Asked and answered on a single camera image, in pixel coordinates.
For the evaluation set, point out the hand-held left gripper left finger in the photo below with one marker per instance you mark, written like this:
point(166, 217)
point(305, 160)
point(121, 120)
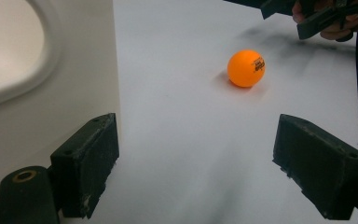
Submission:
point(87, 161)

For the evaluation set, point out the orange table tennis ball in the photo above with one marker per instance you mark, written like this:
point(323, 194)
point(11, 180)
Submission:
point(245, 68)

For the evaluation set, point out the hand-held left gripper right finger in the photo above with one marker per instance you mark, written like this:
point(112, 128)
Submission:
point(317, 168)

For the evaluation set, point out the white plastic storage bin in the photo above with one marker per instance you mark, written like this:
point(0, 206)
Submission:
point(43, 102)

